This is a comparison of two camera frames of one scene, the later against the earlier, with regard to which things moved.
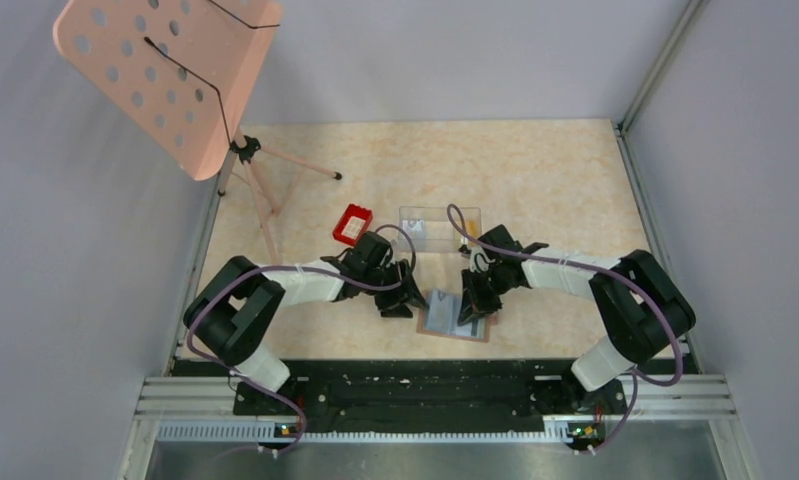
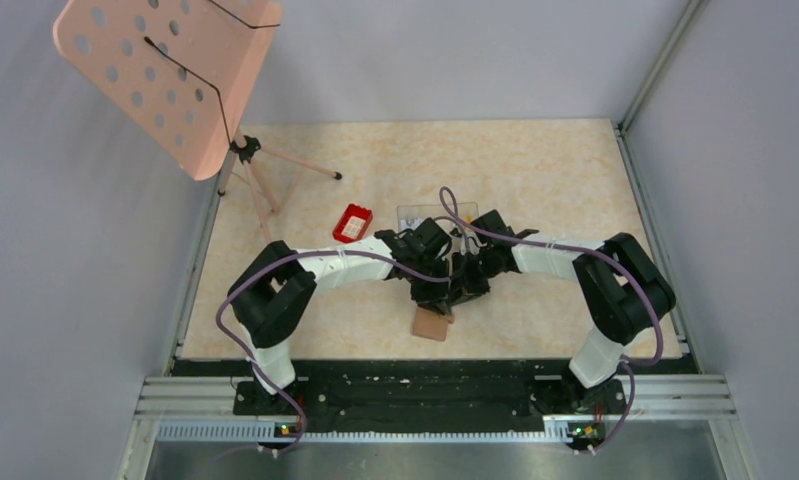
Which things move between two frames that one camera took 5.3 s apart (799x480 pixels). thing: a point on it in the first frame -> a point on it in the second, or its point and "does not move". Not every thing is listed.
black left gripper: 392,305 -> 436,298
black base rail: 421,391 does not move
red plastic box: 353,224 does not move
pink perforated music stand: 179,75 does not move
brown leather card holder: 490,320 -> 429,324
